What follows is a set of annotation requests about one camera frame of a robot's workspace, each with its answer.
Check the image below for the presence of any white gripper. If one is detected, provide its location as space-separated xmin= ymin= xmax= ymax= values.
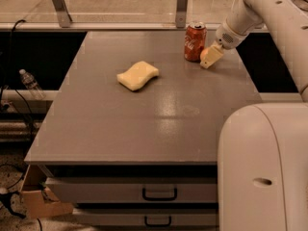
xmin=200 ymin=18 xmax=247 ymax=68

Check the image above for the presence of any orange fruit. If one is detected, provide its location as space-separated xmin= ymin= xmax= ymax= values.
xmin=200 ymin=48 xmax=209 ymax=61

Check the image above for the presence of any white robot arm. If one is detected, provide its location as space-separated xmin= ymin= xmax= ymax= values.
xmin=201 ymin=0 xmax=308 ymax=231

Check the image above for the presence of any red coke can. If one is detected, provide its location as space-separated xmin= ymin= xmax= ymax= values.
xmin=184 ymin=21 xmax=207 ymax=62

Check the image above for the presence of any yellow sponge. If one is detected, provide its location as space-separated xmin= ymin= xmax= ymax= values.
xmin=116 ymin=61 xmax=159 ymax=91

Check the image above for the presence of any grey drawer cabinet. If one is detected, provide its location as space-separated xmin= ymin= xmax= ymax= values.
xmin=26 ymin=31 xmax=260 ymax=231

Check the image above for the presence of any clear plastic water bottle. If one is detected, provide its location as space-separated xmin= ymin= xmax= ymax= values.
xmin=19 ymin=69 xmax=45 ymax=100

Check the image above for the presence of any upper grey drawer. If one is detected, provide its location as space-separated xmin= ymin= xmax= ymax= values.
xmin=46 ymin=177 xmax=218 ymax=203

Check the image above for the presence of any grey drawer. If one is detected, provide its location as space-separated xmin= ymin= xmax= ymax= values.
xmin=73 ymin=208 xmax=218 ymax=228
xmin=46 ymin=177 xmax=218 ymax=203

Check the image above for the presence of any lower grey drawer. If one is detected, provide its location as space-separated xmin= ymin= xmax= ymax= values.
xmin=73 ymin=208 xmax=218 ymax=228

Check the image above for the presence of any cardboard box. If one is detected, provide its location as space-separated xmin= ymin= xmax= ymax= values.
xmin=20 ymin=166 xmax=73 ymax=218

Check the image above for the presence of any middle metal bracket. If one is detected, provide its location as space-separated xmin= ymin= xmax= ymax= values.
xmin=175 ymin=0 xmax=188 ymax=28

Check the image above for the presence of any metal bracket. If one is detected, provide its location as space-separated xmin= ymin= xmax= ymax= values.
xmin=51 ymin=0 xmax=72 ymax=28
xmin=175 ymin=0 xmax=188 ymax=28

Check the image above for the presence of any left metal bracket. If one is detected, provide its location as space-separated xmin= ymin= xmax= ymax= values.
xmin=51 ymin=0 xmax=72 ymax=28

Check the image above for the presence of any black cable left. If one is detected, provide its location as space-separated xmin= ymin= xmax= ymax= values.
xmin=0 ymin=18 xmax=37 ymax=140

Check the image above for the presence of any black cable on floor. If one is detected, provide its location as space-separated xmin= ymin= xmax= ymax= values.
xmin=0 ymin=164 xmax=43 ymax=231

